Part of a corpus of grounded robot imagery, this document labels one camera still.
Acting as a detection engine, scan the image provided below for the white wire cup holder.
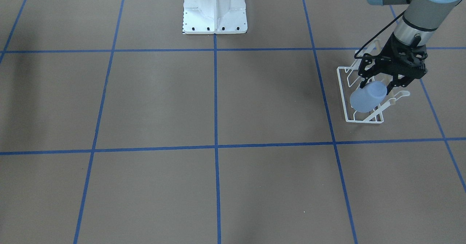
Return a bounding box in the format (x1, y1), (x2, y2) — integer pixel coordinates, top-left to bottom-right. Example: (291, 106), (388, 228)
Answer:
(336, 59), (410, 124)

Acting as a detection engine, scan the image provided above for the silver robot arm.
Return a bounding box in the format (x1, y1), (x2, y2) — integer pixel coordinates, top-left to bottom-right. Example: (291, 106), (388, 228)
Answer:
(354, 0), (462, 93)

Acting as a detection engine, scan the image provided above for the light blue plastic cup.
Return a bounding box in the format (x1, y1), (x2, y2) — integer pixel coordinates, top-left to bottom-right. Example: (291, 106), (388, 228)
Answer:
(350, 81), (387, 113)

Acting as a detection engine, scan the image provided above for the white camera pedestal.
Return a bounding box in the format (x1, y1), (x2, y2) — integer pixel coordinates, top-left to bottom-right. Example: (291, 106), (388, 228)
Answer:
(182, 0), (248, 35)

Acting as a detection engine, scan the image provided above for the black camera cable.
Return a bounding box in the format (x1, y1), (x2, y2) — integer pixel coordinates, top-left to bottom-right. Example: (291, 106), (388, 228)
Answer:
(354, 11), (406, 59)

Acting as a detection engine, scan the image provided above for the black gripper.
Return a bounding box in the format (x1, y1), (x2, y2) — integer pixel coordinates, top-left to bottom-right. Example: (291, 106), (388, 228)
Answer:
(358, 34), (428, 96)

